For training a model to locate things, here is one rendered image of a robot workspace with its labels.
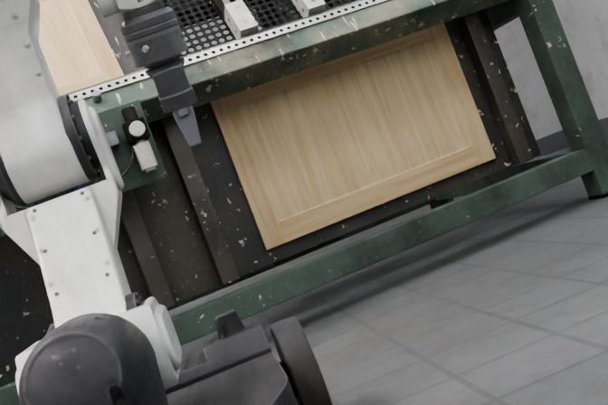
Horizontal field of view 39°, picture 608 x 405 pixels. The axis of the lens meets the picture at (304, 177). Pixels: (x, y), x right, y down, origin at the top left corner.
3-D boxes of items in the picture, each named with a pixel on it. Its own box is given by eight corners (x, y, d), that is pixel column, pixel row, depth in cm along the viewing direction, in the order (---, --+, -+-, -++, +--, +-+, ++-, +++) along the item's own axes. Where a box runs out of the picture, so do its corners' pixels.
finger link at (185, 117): (185, 147, 133) (171, 110, 131) (204, 140, 133) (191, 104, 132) (186, 149, 131) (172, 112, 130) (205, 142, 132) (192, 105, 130)
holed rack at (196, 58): (64, 106, 244) (64, 104, 243) (61, 98, 245) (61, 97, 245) (533, -46, 291) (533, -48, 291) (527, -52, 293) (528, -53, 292)
